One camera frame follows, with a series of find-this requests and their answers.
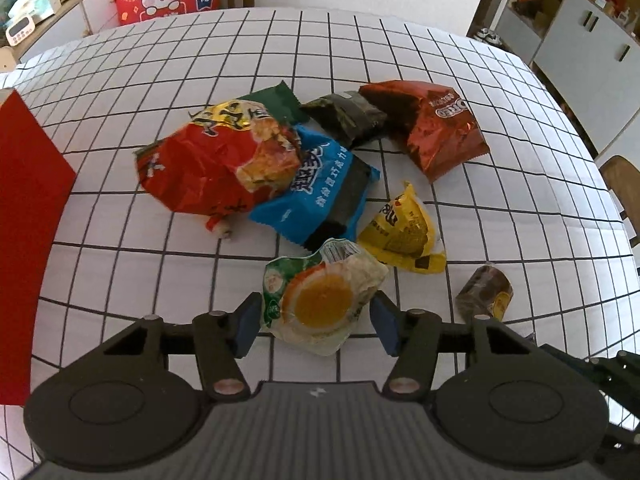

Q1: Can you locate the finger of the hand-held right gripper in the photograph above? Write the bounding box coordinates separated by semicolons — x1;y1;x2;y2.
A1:
542;344;640;450

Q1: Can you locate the small brown snack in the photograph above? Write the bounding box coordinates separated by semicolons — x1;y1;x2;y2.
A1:
454;263;515;322

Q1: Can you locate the large red snack bag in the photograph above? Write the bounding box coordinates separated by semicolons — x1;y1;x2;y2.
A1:
134;100;304;217

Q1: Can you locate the red-brown cookie packet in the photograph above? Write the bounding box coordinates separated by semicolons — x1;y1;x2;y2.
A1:
358;80;491;185

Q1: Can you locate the white grid tablecloth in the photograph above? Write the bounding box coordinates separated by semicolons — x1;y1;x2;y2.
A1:
0;6;640;480

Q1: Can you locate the dark seaweed snack packet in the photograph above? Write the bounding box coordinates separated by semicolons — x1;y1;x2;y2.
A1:
300;91;390;150

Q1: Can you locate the beige sausage stick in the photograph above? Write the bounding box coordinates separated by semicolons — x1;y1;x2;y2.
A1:
207;215;234;239

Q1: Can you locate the open shelf unit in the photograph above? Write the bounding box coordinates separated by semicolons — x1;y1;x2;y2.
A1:
494;0;588;64

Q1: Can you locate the green and orange snack packet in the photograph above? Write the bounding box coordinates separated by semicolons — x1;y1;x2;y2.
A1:
262;238;390;357

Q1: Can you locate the blue snack packet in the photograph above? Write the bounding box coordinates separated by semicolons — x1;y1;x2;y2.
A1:
248;125;381;252

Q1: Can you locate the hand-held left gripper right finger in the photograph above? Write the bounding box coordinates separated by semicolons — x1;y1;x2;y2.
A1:
370;292;538;404

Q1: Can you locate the white sideboard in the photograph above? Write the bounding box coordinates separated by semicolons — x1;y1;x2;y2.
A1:
0;0;122;64

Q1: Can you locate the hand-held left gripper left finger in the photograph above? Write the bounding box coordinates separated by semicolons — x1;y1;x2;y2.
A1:
102;292;263;402

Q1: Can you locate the dark green snack packet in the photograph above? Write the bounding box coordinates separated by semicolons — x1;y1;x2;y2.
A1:
236;81;302;125

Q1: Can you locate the white tissue box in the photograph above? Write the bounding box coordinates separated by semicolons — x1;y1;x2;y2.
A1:
7;0;62;24

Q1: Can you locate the grey cabinet with black handles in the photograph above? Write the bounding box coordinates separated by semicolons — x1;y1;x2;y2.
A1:
531;0;640;157

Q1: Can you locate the yellow snack packet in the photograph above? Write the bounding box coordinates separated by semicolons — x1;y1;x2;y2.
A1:
356;182;448;275

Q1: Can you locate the white digital timer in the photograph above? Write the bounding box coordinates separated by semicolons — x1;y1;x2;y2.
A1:
5;14;35;46

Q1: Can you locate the red cardboard box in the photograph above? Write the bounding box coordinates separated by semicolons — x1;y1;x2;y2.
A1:
0;87;78;407

